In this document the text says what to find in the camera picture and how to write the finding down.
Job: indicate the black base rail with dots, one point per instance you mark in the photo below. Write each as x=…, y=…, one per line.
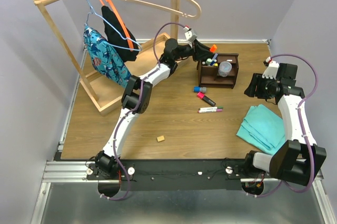
x=177, y=175

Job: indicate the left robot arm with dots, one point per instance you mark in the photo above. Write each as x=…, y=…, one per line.
x=136, y=98

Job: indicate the black garment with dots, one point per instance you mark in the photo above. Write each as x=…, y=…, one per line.
x=113, y=37

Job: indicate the pink cap white marker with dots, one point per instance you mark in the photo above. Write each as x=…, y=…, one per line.
x=209, y=110

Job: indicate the orange black highlighter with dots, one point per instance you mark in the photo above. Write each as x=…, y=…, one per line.
x=213, y=47

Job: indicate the mint green highlighter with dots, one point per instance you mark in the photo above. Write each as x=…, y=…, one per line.
x=208, y=61

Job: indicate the orange plastic hanger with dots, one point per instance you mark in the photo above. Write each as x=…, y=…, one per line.
x=126, y=33

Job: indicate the brown wooden desk organizer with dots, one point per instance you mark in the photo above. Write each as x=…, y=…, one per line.
x=208, y=76

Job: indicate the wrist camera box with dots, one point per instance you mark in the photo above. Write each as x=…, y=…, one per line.
x=271, y=70
x=190, y=34

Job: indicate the teal folded cloth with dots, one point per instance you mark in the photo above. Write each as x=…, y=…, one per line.
x=263, y=129

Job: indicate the green cap white marker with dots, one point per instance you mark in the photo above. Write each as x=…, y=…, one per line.
x=211, y=108

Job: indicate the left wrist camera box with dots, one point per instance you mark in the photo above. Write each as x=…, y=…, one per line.
x=190, y=34

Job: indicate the blue patterned shorts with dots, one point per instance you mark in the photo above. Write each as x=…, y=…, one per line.
x=104, y=57

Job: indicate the purple cap white marker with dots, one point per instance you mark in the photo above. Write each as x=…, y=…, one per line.
x=214, y=58

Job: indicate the clear paperclip jar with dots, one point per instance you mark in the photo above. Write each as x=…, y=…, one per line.
x=224, y=68

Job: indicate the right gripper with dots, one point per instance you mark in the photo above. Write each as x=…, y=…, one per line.
x=257, y=80

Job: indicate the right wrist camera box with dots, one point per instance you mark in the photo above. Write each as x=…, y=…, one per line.
x=271, y=70

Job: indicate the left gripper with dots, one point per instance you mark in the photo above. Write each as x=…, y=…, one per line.
x=198, y=51

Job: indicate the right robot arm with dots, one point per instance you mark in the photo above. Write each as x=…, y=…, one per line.
x=299, y=159

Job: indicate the pink black highlighter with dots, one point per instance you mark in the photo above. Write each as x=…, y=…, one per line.
x=203, y=97

